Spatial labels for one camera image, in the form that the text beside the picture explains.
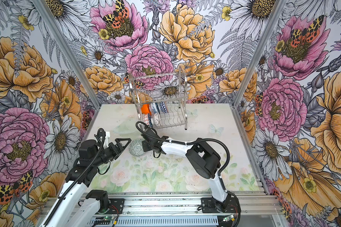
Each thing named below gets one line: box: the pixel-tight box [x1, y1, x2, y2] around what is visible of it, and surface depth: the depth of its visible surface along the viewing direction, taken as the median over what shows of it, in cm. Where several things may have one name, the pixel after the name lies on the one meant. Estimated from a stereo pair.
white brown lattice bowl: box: [152, 113, 162, 128], surface depth 98 cm
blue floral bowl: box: [151, 102, 159, 114], surface depth 104 cm
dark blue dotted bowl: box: [159, 101, 168, 114], surface depth 106 cm
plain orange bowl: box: [141, 103, 152, 116], surface depth 106 cm
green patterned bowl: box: [128, 138, 145, 158], surface depth 93 cm
